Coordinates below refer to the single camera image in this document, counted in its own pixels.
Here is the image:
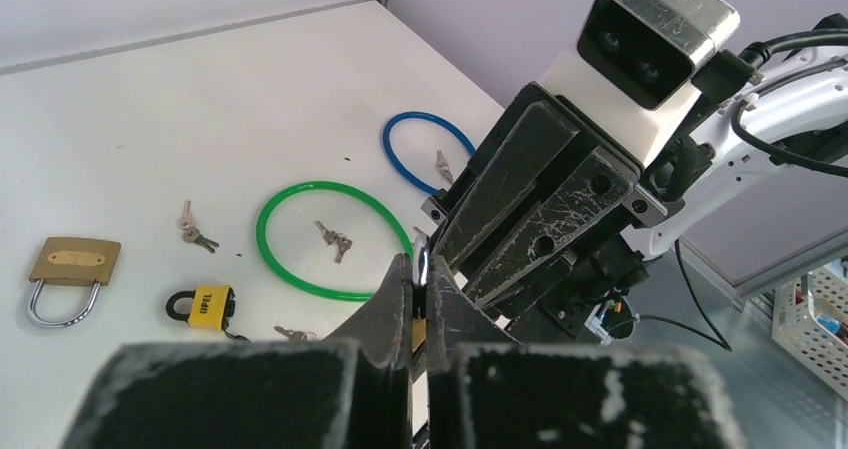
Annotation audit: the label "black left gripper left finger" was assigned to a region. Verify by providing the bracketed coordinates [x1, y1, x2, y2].
[62, 254, 412, 448]

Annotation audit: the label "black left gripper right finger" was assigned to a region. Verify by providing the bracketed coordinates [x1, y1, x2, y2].
[426, 256, 749, 448]

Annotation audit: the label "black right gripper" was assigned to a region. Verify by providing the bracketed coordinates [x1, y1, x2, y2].
[430, 83, 647, 340]

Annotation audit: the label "brass padlock silver keys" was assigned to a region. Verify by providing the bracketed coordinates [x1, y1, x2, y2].
[273, 325, 318, 342]

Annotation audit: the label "blue lock silver keys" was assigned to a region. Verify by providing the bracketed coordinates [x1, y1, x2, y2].
[435, 150, 454, 185]

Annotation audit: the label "green lock silver keys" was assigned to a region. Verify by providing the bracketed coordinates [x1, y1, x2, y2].
[314, 221, 353, 264]

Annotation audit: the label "yellow tag padlock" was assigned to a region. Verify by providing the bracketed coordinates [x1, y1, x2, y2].
[165, 285, 250, 342]

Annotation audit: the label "small brass padlock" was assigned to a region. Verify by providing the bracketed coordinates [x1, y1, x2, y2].
[411, 226, 431, 367]

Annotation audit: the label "blue cable lock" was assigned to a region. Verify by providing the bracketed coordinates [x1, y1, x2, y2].
[379, 110, 479, 195]

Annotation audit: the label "green cable lock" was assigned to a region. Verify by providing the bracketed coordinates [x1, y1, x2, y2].
[254, 180, 414, 303]

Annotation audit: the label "large brass padlock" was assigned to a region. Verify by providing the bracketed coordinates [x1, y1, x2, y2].
[26, 236, 122, 329]

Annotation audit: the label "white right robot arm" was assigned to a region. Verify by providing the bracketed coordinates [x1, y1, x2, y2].
[428, 13, 847, 342]

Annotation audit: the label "white plastic basket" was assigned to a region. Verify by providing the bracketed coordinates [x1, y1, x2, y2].
[772, 260, 847, 398]

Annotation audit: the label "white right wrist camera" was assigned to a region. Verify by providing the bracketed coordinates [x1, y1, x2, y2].
[538, 0, 740, 167]

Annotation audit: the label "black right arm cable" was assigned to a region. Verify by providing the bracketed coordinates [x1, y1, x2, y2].
[635, 28, 848, 353]

